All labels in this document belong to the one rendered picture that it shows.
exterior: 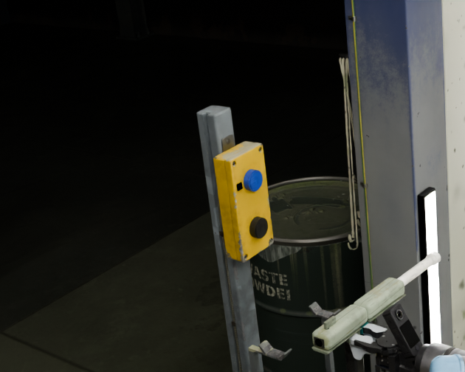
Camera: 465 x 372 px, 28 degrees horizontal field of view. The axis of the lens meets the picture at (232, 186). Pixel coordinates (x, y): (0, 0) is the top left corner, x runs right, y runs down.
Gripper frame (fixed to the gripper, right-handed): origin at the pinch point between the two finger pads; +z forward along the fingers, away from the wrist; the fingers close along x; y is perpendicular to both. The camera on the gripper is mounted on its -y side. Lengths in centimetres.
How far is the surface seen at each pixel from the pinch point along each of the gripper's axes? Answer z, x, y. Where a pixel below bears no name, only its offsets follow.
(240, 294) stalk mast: 29.4, -3.4, -2.9
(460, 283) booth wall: 9, 70, 24
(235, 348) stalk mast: 33.3, -3.8, 13.7
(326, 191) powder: 91, 117, 27
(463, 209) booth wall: 9, 72, 1
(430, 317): 7, 48, 24
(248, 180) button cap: 22.2, -3.6, -34.2
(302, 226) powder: 80, 87, 27
